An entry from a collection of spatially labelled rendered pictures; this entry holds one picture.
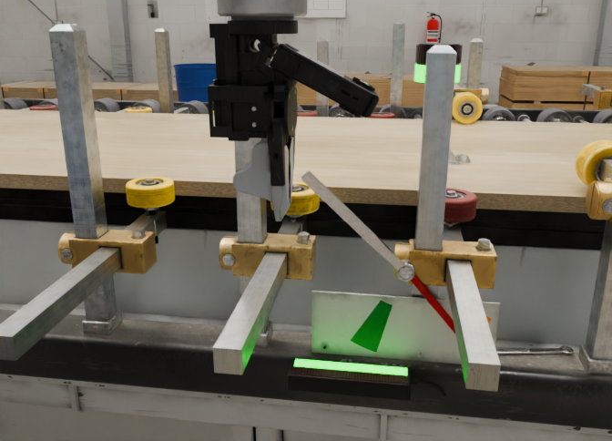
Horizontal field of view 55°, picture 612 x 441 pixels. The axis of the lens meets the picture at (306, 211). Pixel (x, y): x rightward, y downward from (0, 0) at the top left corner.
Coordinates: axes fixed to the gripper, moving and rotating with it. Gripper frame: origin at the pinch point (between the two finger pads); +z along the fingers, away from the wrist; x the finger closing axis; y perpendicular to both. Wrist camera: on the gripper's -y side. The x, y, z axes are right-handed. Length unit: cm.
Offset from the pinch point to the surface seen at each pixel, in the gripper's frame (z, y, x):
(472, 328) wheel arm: 10.8, -20.5, 4.7
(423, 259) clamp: 10.9, -16.6, -14.0
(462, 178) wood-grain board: 6.8, -24.9, -42.7
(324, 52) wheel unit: -11, 8, -124
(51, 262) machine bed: 25, 53, -38
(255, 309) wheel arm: 11.2, 3.2, 2.6
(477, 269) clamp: 11.9, -23.9, -13.8
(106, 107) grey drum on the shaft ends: 14, 102, -168
